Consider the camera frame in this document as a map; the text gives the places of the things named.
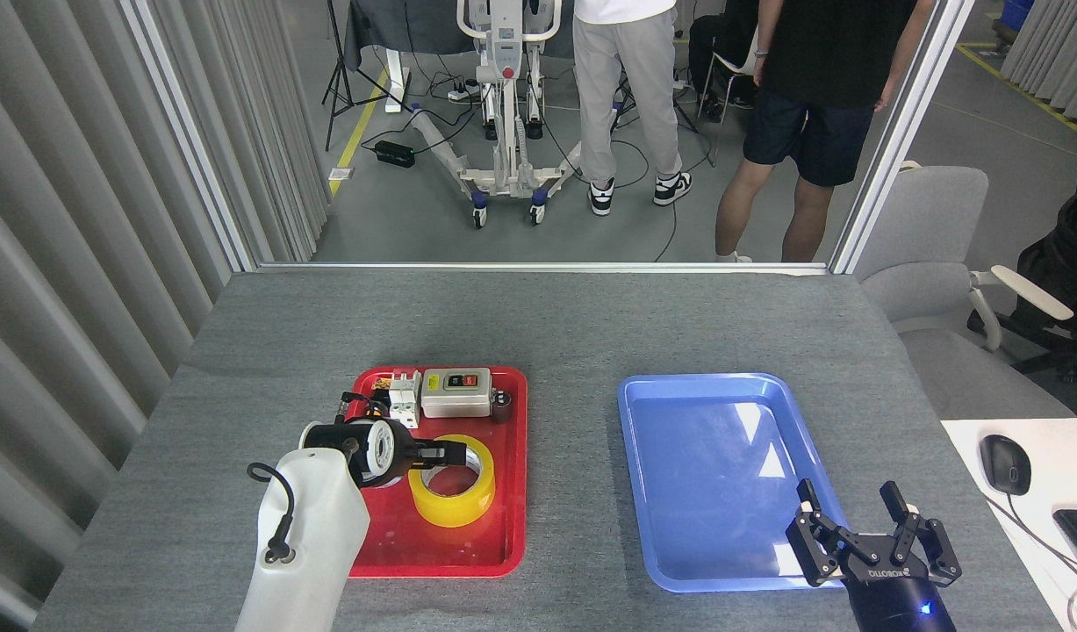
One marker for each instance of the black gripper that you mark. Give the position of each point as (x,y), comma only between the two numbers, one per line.
(898,606)
(406,456)

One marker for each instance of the yellow tape roll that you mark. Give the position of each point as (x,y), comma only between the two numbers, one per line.
(455,511)

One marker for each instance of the person's hand with bracelet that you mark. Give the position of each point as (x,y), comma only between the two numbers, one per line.
(758,70)

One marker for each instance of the small dark cylinder knob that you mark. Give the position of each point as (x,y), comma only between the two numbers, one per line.
(501,408)

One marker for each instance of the white circuit breaker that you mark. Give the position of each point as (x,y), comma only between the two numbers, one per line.
(404,399)

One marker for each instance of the red plastic tray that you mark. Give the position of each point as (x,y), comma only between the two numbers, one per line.
(468,553)

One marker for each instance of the black computer mouse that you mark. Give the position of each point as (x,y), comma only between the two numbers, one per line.
(1005,465)

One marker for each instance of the white desk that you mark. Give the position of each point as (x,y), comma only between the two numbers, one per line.
(1047,456)

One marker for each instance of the blue plastic tray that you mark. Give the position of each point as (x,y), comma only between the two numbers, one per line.
(696,456)

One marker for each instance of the black office chair base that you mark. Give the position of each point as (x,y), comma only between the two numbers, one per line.
(1056,347)

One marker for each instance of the white floor plate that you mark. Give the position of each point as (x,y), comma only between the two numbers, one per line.
(341,174)

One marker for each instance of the black power adapter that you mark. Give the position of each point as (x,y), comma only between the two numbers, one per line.
(395,154)

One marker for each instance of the grey office chair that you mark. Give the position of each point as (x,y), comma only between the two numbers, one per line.
(933,219)

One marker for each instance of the white power strip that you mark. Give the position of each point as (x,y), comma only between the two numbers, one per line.
(463,92)

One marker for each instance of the black tripod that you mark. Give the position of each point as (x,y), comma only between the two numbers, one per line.
(333,53)

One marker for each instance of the white wheeled stand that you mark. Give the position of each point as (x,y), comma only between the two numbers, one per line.
(506,35)

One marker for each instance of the table with dark cloth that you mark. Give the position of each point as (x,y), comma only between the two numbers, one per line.
(433,22)

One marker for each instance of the grey pleated curtain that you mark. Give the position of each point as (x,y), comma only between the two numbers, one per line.
(1056,44)
(64,219)

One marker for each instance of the white plastic chair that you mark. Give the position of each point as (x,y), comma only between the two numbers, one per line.
(733,63)

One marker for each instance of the blue bin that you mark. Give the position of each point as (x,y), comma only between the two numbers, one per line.
(1018,10)

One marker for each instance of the grey push-button switch box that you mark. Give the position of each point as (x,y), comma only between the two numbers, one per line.
(455,399)

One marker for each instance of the silver frame rail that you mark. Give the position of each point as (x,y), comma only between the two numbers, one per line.
(547,266)

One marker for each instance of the silver frame post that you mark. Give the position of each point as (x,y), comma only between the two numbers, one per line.
(903,132)
(190,132)

